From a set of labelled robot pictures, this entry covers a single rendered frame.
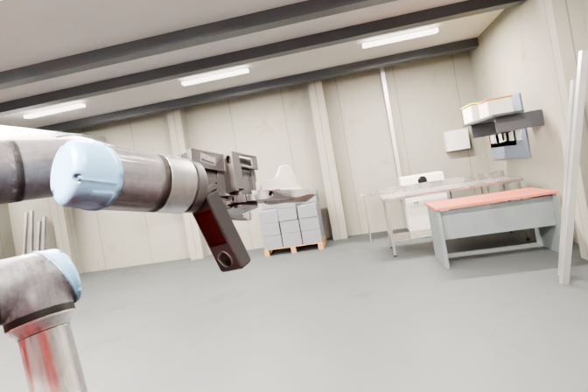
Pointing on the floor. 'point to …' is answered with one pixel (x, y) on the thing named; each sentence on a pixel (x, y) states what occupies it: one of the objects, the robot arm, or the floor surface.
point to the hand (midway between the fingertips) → (283, 209)
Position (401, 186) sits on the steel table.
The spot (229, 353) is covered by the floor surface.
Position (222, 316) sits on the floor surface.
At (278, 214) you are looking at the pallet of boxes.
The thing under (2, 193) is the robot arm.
